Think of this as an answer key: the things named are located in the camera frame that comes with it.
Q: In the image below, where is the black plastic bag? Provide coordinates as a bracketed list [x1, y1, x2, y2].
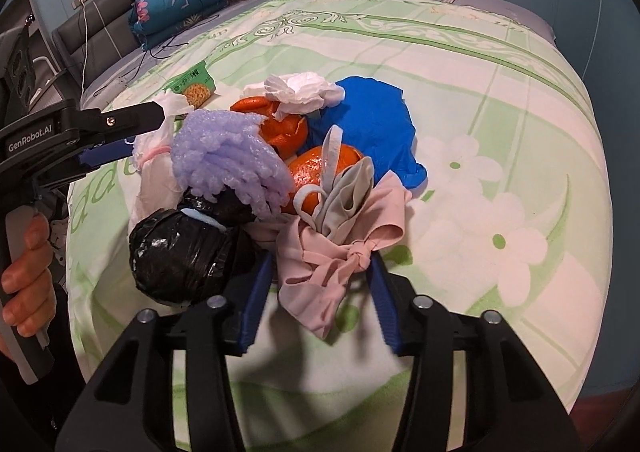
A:
[128, 187, 262, 307]

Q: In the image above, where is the blue plastic bag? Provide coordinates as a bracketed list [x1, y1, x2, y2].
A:
[306, 76, 429, 191]

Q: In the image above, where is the foam net with pink band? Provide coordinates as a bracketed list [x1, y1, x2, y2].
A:
[131, 92, 197, 223]

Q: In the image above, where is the grey face mask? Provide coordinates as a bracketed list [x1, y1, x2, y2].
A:
[292, 124, 376, 237]

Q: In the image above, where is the purple foam fruit net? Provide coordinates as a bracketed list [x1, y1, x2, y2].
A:
[171, 110, 294, 219]

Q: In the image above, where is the torn open orange peel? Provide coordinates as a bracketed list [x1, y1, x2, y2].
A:
[230, 96, 309, 159]

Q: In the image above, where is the crumpled white tissue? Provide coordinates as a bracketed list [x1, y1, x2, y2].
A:
[294, 72, 346, 111]
[263, 74, 302, 121]

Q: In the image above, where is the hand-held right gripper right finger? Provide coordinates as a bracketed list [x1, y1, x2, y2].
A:
[366, 254, 583, 452]

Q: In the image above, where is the domed orange peel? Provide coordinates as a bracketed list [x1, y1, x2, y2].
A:
[279, 144, 368, 216]

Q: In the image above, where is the white charging cable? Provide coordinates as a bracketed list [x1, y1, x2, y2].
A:
[74, 0, 94, 100]

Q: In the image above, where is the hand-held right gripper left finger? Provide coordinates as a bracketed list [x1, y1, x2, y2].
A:
[55, 251, 277, 452]

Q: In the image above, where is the black cable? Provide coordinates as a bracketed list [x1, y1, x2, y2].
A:
[94, 6, 222, 98]

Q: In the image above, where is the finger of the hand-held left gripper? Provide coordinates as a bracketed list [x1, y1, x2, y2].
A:
[62, 100, 171, 145]
[37, 137, 136, 189]

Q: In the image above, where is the grey padded headboard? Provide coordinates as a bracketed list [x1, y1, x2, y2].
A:
[50, 0, 261, 93]

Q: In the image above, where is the green snack packet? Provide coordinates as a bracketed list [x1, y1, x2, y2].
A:
[163, 62, 219, 108]

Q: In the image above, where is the blue floral folded quilt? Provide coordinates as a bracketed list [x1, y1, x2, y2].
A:
[128, 0, 239, 51]

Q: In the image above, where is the person's left hand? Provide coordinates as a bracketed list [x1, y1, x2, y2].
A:
[0, 219, 58, 363]

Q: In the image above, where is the thin white wall cable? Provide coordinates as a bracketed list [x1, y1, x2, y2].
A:
[582, 0, 608, 82]

